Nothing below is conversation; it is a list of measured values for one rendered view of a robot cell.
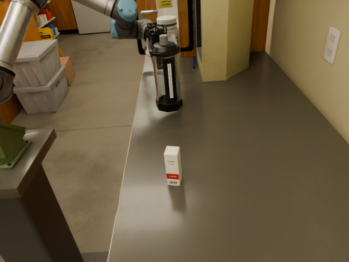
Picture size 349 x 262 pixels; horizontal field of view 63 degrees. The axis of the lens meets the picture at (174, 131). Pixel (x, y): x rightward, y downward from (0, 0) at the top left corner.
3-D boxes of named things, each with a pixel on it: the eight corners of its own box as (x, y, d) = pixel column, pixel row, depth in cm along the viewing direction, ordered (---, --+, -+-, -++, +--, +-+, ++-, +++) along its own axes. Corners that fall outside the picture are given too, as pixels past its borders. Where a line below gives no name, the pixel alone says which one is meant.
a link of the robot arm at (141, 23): (134, 36, 128) (153, 36, 130) (138, 42, 119) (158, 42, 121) (134, 17, 123) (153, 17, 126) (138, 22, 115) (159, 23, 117)
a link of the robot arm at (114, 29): (110, 11, 111) (138, 12, 114) (109, 25, 122) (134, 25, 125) (112, 30, 110) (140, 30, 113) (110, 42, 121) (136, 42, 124)
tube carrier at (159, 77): (186, 106, 106) (184, 50, 94) (158, 112, 104) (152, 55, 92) (178, 94, 115) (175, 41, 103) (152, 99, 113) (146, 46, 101)
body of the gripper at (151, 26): (147, 30, 101) (141, 23, 111) (149, 54, 106) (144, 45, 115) (168, 27, 102) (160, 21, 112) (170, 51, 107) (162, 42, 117)
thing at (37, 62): (66, 65, 347) (58, 38, 329) (49, 86, 297) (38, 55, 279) (32, 68, 348) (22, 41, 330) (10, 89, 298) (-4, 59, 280)
